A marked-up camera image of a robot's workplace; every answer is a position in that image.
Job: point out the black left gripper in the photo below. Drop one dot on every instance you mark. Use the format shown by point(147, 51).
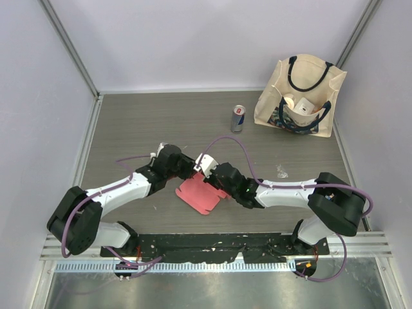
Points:
point(189, 164)

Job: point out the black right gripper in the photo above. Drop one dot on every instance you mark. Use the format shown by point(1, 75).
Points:
point(209, 179)

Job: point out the pink paper box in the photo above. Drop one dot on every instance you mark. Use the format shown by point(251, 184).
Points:
point(201, 196)

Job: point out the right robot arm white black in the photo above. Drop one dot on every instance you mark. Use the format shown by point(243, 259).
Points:
point(337, 207)

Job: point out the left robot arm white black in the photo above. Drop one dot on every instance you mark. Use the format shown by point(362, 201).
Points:
point(77, 220)

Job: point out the white box in bag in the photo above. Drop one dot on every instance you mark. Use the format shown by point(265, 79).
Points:
point(304, 107)

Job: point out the clear plastic wrapper scrap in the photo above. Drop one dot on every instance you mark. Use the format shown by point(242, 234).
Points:
point(281, 173)

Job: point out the silver blue drink can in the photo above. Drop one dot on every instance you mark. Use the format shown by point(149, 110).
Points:
point(237, 120)

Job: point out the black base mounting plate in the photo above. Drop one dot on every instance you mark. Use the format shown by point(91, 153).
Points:
point(218, 248)

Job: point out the white tape roll in bag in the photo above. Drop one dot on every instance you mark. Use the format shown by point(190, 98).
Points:
point(290, 100)

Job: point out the beige canvas tote bag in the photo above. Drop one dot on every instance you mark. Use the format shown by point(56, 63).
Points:
point(305, 76)

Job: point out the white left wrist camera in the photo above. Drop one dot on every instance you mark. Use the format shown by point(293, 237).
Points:
point(157, 152)

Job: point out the grey slotted cable duct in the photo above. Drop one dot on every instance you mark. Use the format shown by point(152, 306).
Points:
point(237, 266)

